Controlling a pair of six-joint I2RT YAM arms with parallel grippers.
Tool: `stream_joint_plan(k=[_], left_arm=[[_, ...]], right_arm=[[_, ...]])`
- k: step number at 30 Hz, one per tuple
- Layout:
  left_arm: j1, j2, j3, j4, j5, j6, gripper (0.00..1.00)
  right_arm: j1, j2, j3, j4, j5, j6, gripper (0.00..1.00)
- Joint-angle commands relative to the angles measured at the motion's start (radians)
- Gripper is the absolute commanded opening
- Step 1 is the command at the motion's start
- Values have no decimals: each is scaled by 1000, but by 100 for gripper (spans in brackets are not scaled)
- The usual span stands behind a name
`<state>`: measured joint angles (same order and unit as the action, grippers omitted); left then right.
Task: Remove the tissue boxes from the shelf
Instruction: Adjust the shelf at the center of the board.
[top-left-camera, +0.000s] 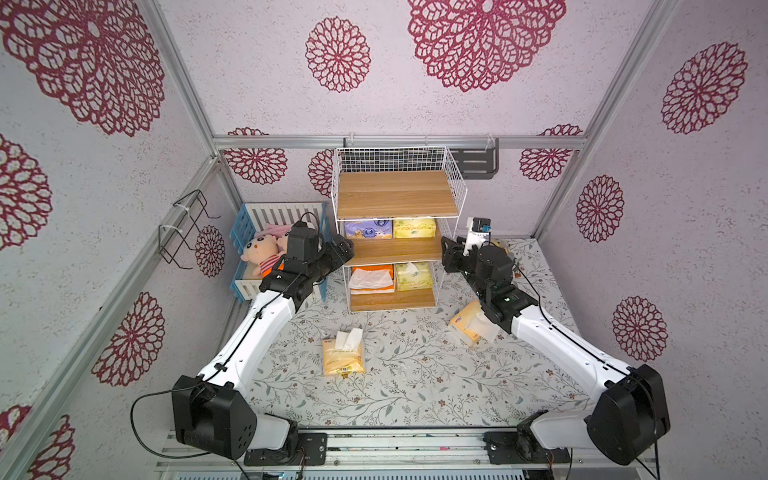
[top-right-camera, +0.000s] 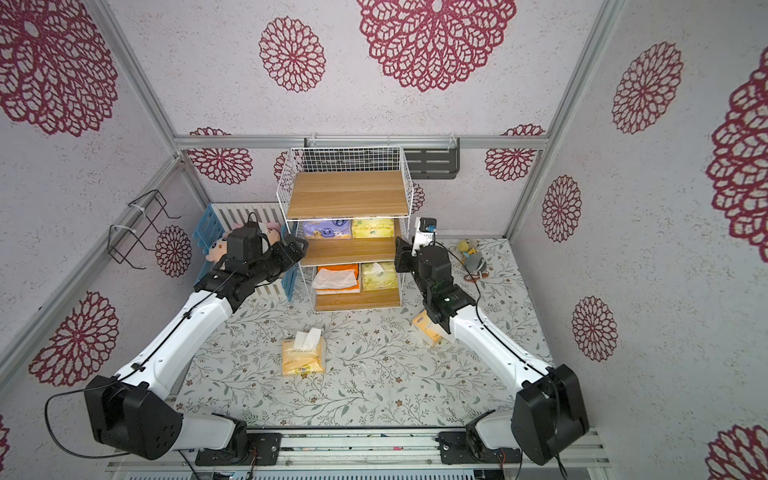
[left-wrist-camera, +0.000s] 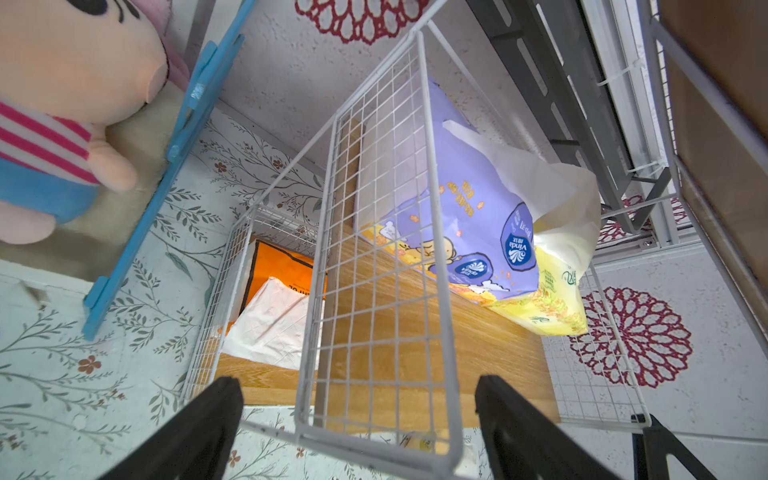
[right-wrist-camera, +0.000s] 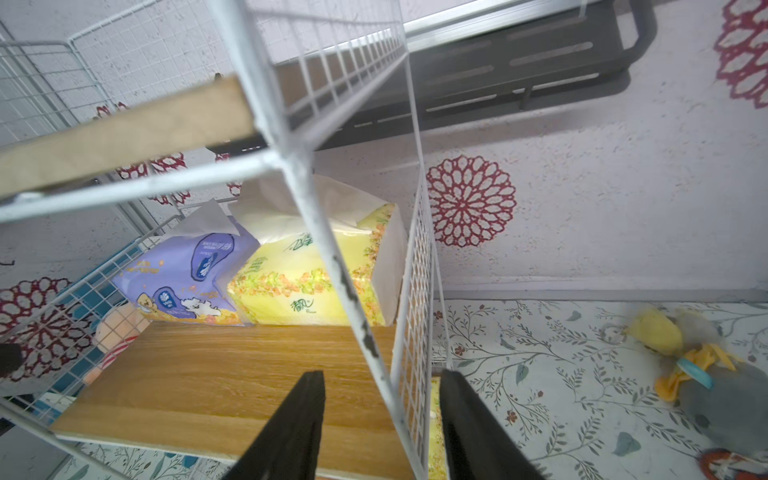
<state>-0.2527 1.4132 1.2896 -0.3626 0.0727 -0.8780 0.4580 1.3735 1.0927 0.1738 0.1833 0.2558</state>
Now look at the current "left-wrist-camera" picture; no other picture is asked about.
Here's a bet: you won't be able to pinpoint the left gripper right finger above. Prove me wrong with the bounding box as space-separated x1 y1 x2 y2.
475 375 616 479

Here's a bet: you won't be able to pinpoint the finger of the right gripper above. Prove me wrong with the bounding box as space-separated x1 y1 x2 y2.
631 414 716 480

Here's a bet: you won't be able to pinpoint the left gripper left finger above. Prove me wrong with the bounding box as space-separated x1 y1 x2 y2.
102 377 244 479

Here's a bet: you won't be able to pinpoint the yellow tissue pack shelf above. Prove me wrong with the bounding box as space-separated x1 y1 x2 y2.
486 163 601 336

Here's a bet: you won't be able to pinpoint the orange tissue pack bottom shelf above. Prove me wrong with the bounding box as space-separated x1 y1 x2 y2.
222 239 313 370

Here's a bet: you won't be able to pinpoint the purple tissue pack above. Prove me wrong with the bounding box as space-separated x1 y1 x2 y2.
353 80 602 304

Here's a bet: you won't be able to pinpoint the floral patterned floor mat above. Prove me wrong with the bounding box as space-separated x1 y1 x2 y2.
0 107 499 480

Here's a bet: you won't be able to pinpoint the blue white toy crib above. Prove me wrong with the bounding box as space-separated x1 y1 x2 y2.
1 1 254 339

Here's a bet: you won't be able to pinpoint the plush doll blue shorts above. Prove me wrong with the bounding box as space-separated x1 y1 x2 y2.
1 0 190 244

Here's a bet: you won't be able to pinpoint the white wire three-tier shelf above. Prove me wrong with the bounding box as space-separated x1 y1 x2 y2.
176 0 768 480

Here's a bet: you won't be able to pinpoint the grey wall-mounted shelf rack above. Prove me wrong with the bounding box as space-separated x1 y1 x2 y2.
469 1 681 247

